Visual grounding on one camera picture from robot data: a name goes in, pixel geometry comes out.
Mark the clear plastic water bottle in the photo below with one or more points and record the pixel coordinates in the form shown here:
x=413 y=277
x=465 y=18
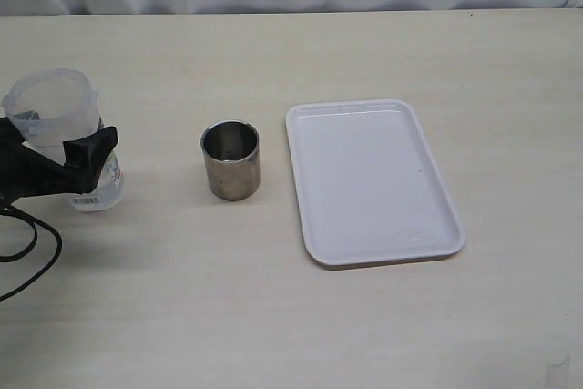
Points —
x=68 y=110

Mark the stainless steel cup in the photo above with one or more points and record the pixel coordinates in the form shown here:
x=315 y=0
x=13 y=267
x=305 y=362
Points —
x=231 y=151

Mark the white plastic tray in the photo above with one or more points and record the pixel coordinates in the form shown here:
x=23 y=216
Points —
x=367 y=185

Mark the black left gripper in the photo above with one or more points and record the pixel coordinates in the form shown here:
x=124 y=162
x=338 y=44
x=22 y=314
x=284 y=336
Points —
x=26 y=173

